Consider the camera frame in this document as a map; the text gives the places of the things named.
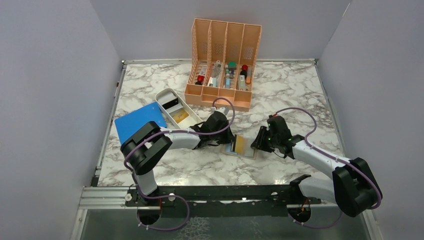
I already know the beige card holder wallet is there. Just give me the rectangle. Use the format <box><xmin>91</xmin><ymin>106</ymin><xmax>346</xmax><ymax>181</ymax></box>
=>
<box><xmin>221</xmin><ymin>134</ymin><xmax>257</xmax><ymax>160</ymax></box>

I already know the white oblong tray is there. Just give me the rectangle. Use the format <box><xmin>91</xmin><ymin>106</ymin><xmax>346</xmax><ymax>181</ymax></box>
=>
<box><xmin>154</xmin><ymin>88</ymin><xmax>203</xmax><ymax>129</ymax></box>

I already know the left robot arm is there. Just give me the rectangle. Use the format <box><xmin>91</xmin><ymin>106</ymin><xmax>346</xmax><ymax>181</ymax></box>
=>
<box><xmin>120</xmin><ymin>107</ymin><xmax>235</xmax><ymax>206</ymax></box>

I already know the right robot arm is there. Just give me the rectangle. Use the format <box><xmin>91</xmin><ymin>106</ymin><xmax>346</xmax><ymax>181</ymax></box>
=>
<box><xmin>251</xmin><ymin>116</ymin><xmax>383</xmax><ymax>217</ymax></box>

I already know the gold card in tray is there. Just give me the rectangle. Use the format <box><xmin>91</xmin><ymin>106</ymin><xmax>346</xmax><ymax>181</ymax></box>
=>
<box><xmin>172</xmin><ymin>109</ymin><xmax>189</xmax><ymax>124</ymax></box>

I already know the black card in tray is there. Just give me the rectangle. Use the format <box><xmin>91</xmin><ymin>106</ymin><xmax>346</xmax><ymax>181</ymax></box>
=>
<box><xmin>162</xmin><ymin>98</ymin><xmax>179</xmax><ymax>110</ymax></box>

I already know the white card in tray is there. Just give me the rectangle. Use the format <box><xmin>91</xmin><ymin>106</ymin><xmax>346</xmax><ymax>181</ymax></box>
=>
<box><xmin>157</xmin><ymin>91</ymin><xmax>177</xmax><ymax>105</ymax></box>

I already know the red capped item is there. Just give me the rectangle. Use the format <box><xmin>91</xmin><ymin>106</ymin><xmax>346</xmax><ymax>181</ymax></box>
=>
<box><xmin>195</xmin><ymin>75</ymin><xmax>205</xmax><ymax>86</ymax></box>

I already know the orange marker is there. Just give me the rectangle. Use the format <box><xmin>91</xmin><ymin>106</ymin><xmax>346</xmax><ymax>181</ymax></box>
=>
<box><xmin>245</xmin><ymin>67</ymin><xmax>252</xmax><ymax>85</ymax></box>

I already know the green capped bottle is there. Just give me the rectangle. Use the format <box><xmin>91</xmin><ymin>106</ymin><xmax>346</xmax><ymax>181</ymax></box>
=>
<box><xmin>226</xmin><ymin>61</ymin><xmax>237</xmax><ymax>71</ymax></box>

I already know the red black bottle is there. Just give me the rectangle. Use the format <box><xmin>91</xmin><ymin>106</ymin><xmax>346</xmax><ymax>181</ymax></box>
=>
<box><xmin>240</xmin><ymin>64</ymin><xmax>249</xmax><ymax>79</ymax></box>

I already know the peach desk organizer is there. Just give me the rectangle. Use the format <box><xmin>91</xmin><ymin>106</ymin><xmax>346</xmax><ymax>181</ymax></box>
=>
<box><xmin>184</xmin><ymin>18</ymin><xmax>262</xmax><ymax>112</ymax></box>

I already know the blue notebook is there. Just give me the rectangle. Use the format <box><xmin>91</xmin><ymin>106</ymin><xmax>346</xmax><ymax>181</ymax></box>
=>
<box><xmin>114</xmin><ymin>102</ymin><xmax>167</xmax><ymax>145</ymax></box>

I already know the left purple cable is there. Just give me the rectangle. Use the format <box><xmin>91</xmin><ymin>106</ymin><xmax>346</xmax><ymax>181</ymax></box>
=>
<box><xmin>123</xmin><ymin>97</ymin><xmax>237</xmax><ymax>200</ymax></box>

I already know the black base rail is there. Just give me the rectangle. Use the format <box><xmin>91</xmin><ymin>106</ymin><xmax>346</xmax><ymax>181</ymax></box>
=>
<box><xmin>124</xmin><ymin>184</ymin><xmax>321</xmax><ymax>218</ymax></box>

